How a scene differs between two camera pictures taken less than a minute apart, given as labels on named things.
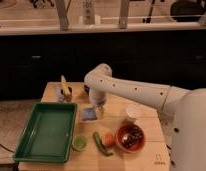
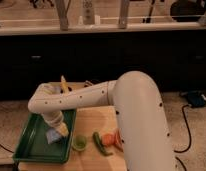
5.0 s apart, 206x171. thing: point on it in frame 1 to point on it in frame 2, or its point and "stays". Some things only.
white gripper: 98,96 to 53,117
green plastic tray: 48,134 stays
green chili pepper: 101,145 stays
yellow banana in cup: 65,91 stays
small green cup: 79,143 stays
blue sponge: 89,114 to 52,135
